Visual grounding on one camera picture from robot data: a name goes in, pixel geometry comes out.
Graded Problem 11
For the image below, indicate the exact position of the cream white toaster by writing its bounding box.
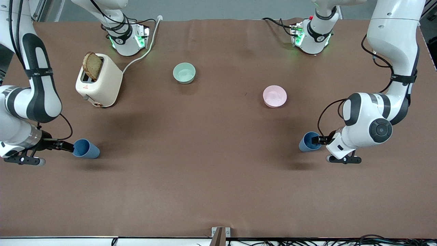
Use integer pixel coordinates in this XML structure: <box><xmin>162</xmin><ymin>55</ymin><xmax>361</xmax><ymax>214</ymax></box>
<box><xmin>75</xmin><ymin>53</ymin><xmax>123</xmax><ymax>108</ymax></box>

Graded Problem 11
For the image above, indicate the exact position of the blue plastic cup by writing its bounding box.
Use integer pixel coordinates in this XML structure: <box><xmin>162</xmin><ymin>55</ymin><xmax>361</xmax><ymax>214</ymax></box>
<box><xmin>299</xmin><ymin>132</ymin><xmax>323</xmax><ymax>153</ymax></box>
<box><xmin>72</xmin><ymin>138</ymin><xmax>101</xmax><ymax>159</ymax></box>

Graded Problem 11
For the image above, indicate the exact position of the metal camera post bracket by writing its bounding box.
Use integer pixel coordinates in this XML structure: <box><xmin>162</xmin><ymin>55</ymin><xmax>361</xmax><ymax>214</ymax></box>
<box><xmin>211</xmin><ymin>227</ymin><xmax>231</xmax><ymax>246</ymax></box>

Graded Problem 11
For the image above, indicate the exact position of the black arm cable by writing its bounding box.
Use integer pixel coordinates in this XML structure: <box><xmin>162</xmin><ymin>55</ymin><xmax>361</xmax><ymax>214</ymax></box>
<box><xmin>318</xmin><ymin>34</ymin><xmax>396</xmax><ymax>137</ymax></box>
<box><xmin>9</xmin><ymin>0</ymin><xmax>74</xmax><ymax>141</ymax></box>

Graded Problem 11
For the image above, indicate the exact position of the brown bread slice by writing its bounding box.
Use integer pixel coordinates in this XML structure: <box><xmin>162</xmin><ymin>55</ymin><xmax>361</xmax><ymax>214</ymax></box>
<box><xmin>83</xmin><ymin>52</ymin><xmax>103</xmax><ymax>81</ymax></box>

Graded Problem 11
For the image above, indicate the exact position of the black right base cable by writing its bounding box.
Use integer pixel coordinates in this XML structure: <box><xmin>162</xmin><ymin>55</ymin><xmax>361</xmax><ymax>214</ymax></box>
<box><xmin>99</xmin><ymin>0</ymin><xmax>156</xmax><ymax>35</ymax></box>

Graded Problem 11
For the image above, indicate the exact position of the black base cable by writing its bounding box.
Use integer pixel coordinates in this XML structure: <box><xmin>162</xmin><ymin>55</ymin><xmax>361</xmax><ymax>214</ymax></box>
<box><xmin>99</xmin><ymin>0</ymin><xmax>156</xmax><ymax>35</ymax></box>
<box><xmin>262</xmin><ymin>17</ymin><xmax>296</xmax><ymax>36</ymax></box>

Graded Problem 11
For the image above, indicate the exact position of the green bowl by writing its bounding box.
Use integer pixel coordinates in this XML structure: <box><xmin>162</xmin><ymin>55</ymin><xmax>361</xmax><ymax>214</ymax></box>
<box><xmin>172</xmin><ymin>62</ymin><xmax>196</xmax><ymax>84</ymax></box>

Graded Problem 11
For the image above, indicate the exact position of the white toaster power cable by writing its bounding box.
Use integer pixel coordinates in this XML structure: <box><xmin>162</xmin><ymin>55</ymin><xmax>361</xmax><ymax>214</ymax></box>
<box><xmin>122</xmin><ymin>15</ymin><xmax>163</xmax><ymax>74</ymax></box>

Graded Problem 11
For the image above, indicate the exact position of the pink bowl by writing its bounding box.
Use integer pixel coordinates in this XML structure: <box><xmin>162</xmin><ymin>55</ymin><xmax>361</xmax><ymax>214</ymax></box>
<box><xmin>263</xmin><ymin>85</ymin><xmax>287</xmax><ymax>108</ymax></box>

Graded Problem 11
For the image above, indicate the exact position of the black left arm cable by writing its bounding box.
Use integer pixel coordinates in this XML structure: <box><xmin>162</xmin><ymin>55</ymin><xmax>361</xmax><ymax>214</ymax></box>
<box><xmin>318</xmin><ymin>34</ymin><xmax>396</xmax><ymax>137</ymax></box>

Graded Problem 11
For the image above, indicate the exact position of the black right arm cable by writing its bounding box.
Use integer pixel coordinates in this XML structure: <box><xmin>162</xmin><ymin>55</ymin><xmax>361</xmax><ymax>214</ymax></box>
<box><xmin>9</xmin><ymin>0</ymin><xmax>74</xmax><ymax>141</ymax></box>

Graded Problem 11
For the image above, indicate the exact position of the aluminium frame post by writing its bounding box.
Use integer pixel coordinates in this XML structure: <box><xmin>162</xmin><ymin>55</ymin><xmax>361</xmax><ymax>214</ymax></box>
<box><xmin>422</xmin><ymin>0</ymin><xmax>437</xmax><ymax>21</ymax></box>
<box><xmin>30</xmin><ymin>0</ymin><xmax>48</xmax><ymax>23</ymax></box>

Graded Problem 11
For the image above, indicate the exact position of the brown table cover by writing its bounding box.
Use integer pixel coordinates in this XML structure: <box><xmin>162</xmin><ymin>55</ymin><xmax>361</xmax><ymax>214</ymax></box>
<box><xmin>0</xmin><ymin>18</ymin><xmax>437</xmax><ymax>239</ymax></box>

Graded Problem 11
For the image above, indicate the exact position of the black left base cable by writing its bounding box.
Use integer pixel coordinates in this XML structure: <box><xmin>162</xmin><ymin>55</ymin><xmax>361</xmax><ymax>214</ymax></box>
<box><xmin>262</xmin><ymin>17</ymin><xmax>296</xmax><ymax>36</ymax></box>

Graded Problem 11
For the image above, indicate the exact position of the black cable bundle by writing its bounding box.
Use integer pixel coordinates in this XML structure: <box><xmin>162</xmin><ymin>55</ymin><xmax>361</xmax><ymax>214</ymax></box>
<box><xmin>227</xmin><ymin>234</ymin><xmax>437</xmax><ymax>246</ymax></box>

